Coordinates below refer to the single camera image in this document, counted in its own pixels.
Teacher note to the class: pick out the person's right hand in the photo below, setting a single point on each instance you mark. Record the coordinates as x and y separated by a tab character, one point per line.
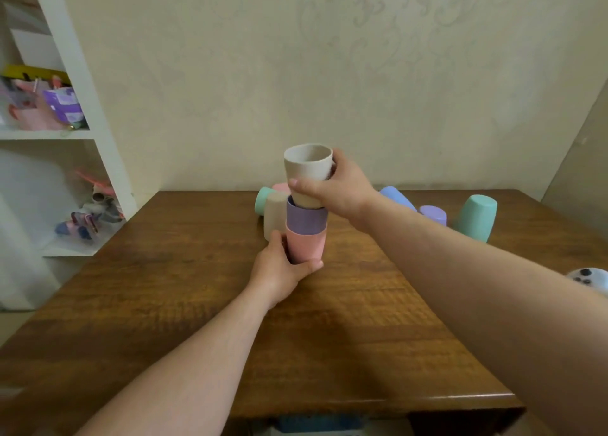
344	191

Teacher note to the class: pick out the person's left hand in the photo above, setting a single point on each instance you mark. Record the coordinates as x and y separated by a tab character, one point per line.
275	274

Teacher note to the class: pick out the pink plastic cup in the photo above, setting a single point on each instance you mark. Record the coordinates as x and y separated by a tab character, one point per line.
281	188
306	245

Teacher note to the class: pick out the beige plastic cup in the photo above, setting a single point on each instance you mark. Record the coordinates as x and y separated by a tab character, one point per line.
306	165
274	215

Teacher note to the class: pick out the purple plastic cup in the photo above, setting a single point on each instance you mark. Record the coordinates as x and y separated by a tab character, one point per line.
306	219
433	214

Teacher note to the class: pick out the blue plastic cup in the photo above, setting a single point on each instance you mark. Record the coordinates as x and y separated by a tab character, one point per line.
395	196

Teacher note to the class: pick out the green plastic cup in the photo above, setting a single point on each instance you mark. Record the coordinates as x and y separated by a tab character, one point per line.
477	217
261	200

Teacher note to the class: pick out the person's left forearm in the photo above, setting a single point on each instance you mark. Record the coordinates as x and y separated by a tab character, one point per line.
199	369

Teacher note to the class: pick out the person's right forearm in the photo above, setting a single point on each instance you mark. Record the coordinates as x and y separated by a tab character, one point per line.
475	283

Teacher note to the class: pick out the blue plastic bin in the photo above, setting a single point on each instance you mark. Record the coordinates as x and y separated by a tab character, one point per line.
323	424

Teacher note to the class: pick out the cardboard tube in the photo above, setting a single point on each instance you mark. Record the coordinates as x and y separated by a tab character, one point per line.
100	196

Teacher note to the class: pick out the white game controller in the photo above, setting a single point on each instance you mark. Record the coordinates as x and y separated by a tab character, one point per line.
589	279

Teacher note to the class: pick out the purple printed container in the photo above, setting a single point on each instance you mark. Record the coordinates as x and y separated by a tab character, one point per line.
64	105

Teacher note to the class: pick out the pink storage container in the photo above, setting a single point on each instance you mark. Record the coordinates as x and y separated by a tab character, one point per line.
31	117

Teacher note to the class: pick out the white shelf unit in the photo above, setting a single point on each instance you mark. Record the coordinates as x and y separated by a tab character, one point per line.
75	60

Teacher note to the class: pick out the yellow flat item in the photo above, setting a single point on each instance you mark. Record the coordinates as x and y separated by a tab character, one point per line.
33	72

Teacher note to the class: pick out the white cardboard box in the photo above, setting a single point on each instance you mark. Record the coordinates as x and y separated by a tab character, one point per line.
35	46

